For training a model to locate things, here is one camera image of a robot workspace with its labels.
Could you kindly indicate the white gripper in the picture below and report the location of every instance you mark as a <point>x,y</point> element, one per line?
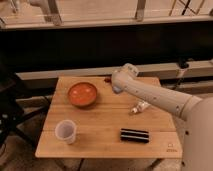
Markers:
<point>130,69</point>

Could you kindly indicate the red pepper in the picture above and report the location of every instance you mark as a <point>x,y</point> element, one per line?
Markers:
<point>107,80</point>

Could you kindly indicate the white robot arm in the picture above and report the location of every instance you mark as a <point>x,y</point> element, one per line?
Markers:
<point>196,112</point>

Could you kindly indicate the black striped sponge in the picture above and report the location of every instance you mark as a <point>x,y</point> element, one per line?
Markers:
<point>134,135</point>

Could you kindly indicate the black clamp on ledge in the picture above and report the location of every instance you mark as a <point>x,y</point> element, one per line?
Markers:
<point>182,63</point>

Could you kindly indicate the orange bowl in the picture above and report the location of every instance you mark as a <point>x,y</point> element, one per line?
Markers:
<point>82,94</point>

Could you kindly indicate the wooden folding table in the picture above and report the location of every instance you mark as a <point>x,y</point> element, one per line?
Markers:
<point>98,127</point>

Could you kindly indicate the clear plastic cup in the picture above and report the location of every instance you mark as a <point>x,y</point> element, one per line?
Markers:
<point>66,130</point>

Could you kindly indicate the black chair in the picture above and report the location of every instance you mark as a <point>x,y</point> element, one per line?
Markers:
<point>11,113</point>

